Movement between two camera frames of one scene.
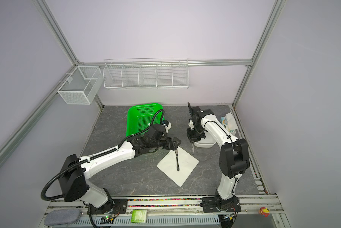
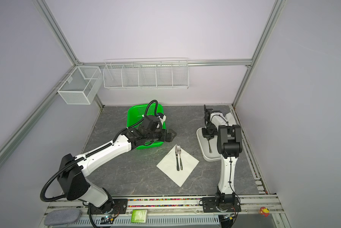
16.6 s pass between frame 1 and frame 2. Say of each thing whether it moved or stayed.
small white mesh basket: stayed
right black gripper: moved
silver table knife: stayed
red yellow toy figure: stayed
